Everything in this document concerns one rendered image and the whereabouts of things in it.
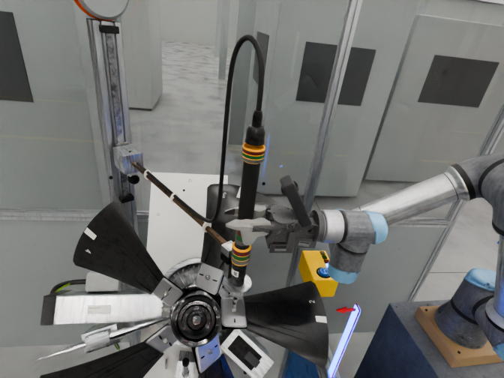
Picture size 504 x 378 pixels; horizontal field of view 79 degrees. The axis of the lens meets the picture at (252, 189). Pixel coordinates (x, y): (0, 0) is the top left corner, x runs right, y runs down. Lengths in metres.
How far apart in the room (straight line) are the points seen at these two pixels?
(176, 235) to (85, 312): 0.33
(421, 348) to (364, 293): 0.96
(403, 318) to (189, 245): 0.79
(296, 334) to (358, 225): 0.34
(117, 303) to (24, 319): 1.26
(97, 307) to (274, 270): 1.05
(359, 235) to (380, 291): 1.48
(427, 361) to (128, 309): 0.91
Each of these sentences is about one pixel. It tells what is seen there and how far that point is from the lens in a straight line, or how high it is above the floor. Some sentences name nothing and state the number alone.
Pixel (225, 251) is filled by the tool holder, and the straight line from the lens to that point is 0.74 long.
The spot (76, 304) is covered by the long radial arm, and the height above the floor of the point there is 1.13.
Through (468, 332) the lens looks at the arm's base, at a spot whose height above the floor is 1.10.
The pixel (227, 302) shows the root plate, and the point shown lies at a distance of 0.88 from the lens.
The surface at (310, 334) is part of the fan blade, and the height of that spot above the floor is 1.16.
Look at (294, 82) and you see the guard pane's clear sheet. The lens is 1.32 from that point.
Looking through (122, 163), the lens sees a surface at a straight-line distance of 1.13.
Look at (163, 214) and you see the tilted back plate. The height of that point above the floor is 1.25.
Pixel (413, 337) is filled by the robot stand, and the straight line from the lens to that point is 1.25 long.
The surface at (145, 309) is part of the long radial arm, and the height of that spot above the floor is 1.11.
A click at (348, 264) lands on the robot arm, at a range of 0.77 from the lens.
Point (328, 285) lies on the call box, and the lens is 1.20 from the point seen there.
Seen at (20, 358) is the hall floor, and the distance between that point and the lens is 2.43.
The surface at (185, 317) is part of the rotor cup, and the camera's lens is 0.80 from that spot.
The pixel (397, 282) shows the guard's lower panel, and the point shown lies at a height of 0.53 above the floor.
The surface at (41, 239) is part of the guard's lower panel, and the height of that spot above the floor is 0.84.
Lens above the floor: 1.86
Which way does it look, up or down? 29 degrees down
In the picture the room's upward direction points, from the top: 7 degrees clockwise
